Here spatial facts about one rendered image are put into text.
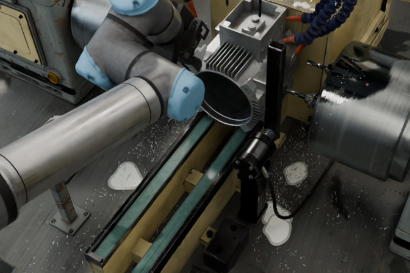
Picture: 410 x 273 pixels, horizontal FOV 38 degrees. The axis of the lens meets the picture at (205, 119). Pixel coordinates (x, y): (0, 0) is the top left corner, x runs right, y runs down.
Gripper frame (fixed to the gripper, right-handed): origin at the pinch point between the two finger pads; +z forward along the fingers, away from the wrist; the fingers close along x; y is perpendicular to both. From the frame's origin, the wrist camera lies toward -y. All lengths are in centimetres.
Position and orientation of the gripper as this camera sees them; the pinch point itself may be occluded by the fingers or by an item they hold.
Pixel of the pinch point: (192, 70)
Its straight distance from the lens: 127.7
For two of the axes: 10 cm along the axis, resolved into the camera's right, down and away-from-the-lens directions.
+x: -8.5, -3.7, 3.7
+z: 3.0, 2.4, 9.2
